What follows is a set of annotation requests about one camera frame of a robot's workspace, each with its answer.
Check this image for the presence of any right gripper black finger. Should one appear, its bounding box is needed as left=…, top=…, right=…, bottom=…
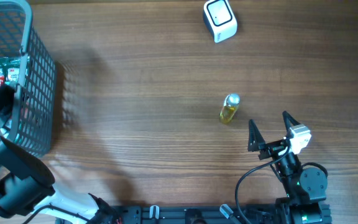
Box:
left=282, top=111, right=300, bottom=131
left=247, top=119, right=265, bottom=152

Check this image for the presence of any yellow oil bottle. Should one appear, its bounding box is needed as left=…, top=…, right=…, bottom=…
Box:
left=219, top=93, right=241, bottom=124

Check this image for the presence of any green 3M gloves package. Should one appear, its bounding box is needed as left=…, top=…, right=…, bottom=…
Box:
left=0, top=57, right=21, bottom=87

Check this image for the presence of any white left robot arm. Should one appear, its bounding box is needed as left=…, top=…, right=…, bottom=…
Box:
left=0, top=130, right=119, bottom=223

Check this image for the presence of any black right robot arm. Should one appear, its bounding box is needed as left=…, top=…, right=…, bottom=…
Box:
left=244, top=111, right=332, bottom=223

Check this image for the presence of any white barcode scanner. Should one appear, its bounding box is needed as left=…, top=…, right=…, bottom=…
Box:
left=203, top=0, right=238, bottom=43

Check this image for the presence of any dark grey plastic basket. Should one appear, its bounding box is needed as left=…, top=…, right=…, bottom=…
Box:
left=0, top=1, right=57, bottom=157

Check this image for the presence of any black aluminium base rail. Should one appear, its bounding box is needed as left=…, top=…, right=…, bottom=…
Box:
left=104, top=203, right=333, bottom=224

